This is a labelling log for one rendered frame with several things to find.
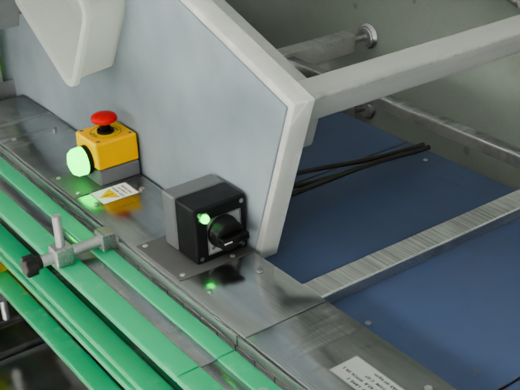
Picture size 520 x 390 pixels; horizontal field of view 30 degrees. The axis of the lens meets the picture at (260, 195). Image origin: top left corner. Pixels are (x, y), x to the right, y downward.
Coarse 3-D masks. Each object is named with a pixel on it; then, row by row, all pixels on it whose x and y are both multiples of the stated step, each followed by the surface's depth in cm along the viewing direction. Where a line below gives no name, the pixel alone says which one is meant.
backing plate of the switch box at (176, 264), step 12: (156, 240) 131; (144, 252) 128; (156, 252) 128; (168, 252) 128; (180, 252) 128; (240, 252) 127; (168, 264) 125; (180, 264) 125; (192, 264) 125; (204, 264) 125; (216, 264) 125; (180, 276) 122; (192, 276) 123
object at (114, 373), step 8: (0, 256) 151; (8, 264) 149; (16, 272) 147; (24, 280) 145; (32, 288) 143; (40, 296) 141; (48, 304) 139; (56, 312) 137; (64, 320) 135; (72, 328) 133; (80, 336) 131; (88, 344) 130; (96, 352) 128; (104, 360) 126; (112, 368) 125; (112, 376) 125; (120, 376) 123; (120, 384) 123; (128, 384) 122
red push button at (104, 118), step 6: (96, 114) 146; (102, 114) 145; (108, 114) 145; (114, 114) 146; (96, 120) 144; (102, 120) 144; (108, 120) 144; (114, 120) 145; (102, 126) 146; (108, 126) 146
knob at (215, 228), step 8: (224, 216) 123; (232, 216) 124; (216, 224) 123; (224, 224) 122; (232, 224) 123; (240, 224) 124; (208, 232) 123; (216, 232) 122; (224, 232) 122; (232, 232) 123; (240, 232) 123; (248, 232) 123; (216, 240) 123; (224, 240) 121; (232, 240) 122; (240, 240) 123; (224, 248) 123; (232, 248) 124
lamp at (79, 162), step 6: (72, 150) 145; (78, 150) 145; (84, 150) 145; (72, 156) 144; (78, 156) 144; (84, 156) 144; (90, 156) 145; (72, 162) 145; (78, 162) 144; (84, 162) 144; (90, 162) 145; (72, 168) 145; (78, 168) 144; (84, 168) 145; (90, 168) 145; (78, 174) 145; (84, 174) 146
